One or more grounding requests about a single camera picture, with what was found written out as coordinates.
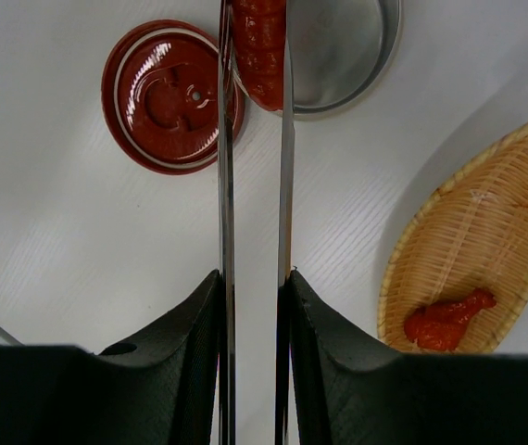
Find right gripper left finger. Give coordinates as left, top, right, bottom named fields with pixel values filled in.
left=0, top=272, right=220, bottom=444

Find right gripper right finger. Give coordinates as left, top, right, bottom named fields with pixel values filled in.
left=275, top=271, right=528, bottom=444

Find red octopus sausage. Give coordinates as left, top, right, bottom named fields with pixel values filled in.
left=404, top=288, right=497, bottom=351

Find metal tongs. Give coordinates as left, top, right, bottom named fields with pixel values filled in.
left=217, top=1, right=295, bottom=444

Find red round lid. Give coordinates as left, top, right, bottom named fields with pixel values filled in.
left=101, top=19, right=219, bottom=175

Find red sausage piece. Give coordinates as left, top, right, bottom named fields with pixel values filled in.
left=232, top=0, right=286, bottom=111

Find woven bamboo boat tray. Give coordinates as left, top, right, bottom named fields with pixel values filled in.
left=377, top=122, right=528, bottom=354

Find brown-banded steel container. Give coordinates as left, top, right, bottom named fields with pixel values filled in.
left=288, top=0, right=404, bottom=121

